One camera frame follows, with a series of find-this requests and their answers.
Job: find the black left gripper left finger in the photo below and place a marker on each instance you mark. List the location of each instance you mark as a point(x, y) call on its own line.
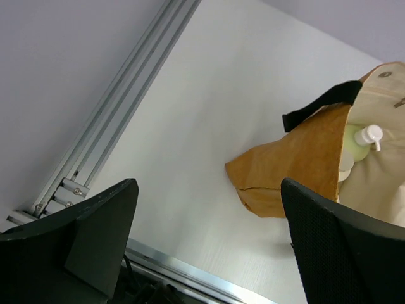
point(71, 256)

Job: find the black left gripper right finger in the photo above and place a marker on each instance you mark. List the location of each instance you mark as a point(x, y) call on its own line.
point(343, 256)

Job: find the tan canvas bag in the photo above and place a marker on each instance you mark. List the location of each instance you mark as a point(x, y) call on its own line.
point(311, 148)

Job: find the green pump lotion bottle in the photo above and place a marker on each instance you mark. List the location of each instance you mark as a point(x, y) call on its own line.
point(357, 141)

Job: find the aluminium front rail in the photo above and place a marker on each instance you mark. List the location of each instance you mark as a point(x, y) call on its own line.
point(188, 280)

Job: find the aluminium frame post left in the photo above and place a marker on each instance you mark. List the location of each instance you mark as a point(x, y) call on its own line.
point(72, 179)

